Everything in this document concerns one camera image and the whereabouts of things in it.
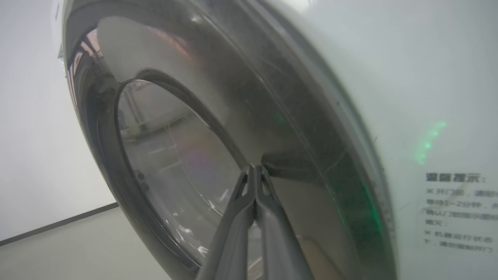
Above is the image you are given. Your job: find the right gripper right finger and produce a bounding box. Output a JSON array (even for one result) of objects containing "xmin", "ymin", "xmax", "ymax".
[{"xmin": 255, "ymin": 166, "xmax": 315, "ymax": 280}]

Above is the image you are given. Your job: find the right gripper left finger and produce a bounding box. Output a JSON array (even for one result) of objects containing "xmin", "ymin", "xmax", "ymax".
[{"xmin": 195, "ymin": 165, "xmax": 256, "ymax": 280}]

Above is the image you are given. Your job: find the printed warning text label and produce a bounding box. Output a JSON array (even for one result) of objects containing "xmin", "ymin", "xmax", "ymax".
[{"xmin": 418, "ymin": 171, "xmax": 498, "ymax": 254}]

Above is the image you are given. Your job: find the washing machine door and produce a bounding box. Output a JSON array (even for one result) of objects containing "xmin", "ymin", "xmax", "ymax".
[{"xmin": 61, "ymin": 0, "xmax": 398, "ymax": 280}]

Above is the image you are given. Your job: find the white front-load washing machine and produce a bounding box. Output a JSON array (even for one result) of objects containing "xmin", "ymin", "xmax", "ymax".
[{"xmin": 51, "ymin": 0, "xmax": 498, "ymax": 280}]

